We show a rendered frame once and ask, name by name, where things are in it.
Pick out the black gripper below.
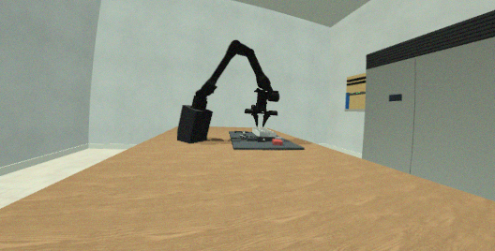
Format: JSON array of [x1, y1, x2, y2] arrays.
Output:
[[245, 100, 278, 127]]

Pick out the white divided parts tray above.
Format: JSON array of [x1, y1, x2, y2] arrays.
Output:
[[252, 128, 277, 137]]

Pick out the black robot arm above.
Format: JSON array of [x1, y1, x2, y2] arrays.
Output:
[[191, 40, 279, 111]]

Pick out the salmon-red block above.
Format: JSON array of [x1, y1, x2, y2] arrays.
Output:
[[272, 139, 283, 145]]

